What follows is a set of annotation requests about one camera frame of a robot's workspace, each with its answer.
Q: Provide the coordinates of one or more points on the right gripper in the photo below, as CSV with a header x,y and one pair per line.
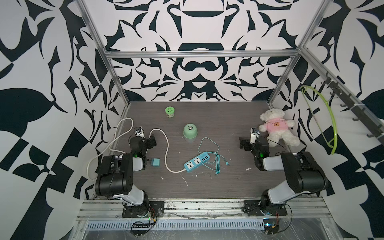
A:
x,y
244,143

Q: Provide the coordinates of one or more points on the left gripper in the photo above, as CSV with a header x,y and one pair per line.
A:
x,y
150,142

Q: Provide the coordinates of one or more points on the teal usb power adapter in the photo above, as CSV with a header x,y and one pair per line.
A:
x,y
155,162

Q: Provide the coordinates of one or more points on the green cordless meat grinder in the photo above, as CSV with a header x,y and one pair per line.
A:
x,y
190,132

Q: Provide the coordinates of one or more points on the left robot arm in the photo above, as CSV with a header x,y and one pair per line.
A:
x,y
115,179

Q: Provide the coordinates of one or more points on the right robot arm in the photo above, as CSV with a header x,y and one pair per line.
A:
x,y
303,176

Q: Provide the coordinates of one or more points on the white teddy bear pink shirt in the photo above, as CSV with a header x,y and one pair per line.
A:
x,y
278,128

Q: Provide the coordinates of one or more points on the small green lid jar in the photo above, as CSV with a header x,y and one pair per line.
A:
x,y
170,112

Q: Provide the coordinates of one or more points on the teal power strip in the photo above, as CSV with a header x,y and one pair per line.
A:
x,y
196,161

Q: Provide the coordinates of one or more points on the green toy bow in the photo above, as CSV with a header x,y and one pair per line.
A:
x,y
322,113

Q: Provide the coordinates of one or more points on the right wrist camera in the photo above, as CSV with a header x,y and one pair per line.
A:
x,y
254,135

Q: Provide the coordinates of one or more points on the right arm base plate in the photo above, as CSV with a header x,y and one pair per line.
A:
x,y
264,208

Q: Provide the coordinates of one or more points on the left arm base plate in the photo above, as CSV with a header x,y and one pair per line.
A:
x,y
147,209

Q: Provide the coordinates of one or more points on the black wall hook rack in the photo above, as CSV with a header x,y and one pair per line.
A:
x,y
357,107

